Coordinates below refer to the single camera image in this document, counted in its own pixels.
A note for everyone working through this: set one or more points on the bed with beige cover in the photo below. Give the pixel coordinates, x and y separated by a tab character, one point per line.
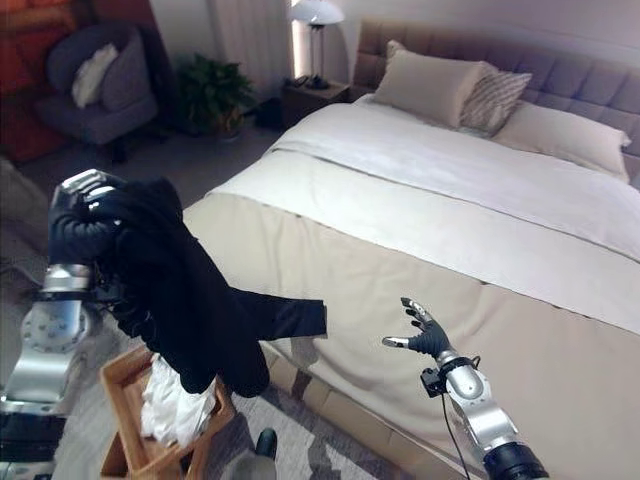
440	240

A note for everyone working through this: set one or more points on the dark items on nightstand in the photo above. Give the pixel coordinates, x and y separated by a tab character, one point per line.
307	81

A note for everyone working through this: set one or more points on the white shade table lamp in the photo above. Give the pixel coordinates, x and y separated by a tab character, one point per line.
317	30

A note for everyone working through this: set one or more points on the green potted plant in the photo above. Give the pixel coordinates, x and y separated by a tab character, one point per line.
212	95

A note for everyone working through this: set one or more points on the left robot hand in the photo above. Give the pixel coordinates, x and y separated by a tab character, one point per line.
75	225

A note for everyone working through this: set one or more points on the dark wooden nightstand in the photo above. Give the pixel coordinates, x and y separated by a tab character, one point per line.
315	102

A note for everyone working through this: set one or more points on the white cushion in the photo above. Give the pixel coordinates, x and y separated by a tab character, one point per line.
92	75

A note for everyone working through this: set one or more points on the grey armchair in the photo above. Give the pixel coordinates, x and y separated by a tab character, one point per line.
100	85

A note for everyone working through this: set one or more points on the striped patterned pillow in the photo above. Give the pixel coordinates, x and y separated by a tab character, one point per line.
492	100

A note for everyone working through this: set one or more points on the cream pillow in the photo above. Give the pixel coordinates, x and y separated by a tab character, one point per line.
565	140

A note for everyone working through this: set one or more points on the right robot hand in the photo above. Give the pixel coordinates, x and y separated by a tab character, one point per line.
424	336

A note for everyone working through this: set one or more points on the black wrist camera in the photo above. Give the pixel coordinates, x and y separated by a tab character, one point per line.
433	381

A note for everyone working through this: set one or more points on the wooden laundry basket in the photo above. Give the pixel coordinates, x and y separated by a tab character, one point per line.
150	430

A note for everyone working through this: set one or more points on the white garment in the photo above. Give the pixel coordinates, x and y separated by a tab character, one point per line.
175	400

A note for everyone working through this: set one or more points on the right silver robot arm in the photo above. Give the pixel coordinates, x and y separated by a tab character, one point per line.
487	415

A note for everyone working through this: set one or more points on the plain beige pillow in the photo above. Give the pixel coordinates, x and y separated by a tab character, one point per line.
425	82

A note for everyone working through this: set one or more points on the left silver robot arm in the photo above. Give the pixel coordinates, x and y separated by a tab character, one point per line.
47	340

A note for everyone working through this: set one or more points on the tufted beige headboard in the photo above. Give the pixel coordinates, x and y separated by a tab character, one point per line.
500	70

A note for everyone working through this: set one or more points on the robot leg with dark foot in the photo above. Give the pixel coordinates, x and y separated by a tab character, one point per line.
260	455

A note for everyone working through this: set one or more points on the black garment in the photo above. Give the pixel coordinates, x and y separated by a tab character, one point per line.
200	295

